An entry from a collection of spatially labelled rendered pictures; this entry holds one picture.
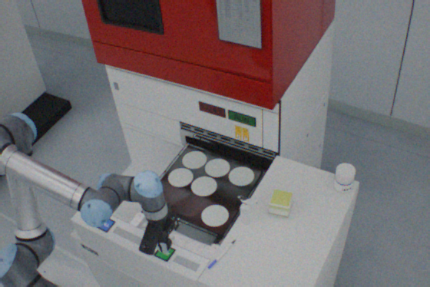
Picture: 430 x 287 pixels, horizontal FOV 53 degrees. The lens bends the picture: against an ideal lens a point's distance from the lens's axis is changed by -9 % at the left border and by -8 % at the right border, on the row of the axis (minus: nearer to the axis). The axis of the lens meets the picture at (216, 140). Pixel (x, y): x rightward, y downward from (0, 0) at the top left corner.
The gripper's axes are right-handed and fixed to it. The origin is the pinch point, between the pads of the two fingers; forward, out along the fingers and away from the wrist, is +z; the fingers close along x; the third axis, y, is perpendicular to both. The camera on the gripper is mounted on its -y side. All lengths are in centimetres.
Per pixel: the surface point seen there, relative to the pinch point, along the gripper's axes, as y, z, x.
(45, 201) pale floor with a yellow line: 40, 98, 143
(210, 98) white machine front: 59, -18, 13
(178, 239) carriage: 11.8, 9.6, 2.6
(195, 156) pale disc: 49, 8, 17
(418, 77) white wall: 207, 48, -57
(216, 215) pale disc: 26.5, 7.7, -5.1
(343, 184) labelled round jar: 50, -4, -45
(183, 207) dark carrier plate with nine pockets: 24.4, 7.8, 7.6
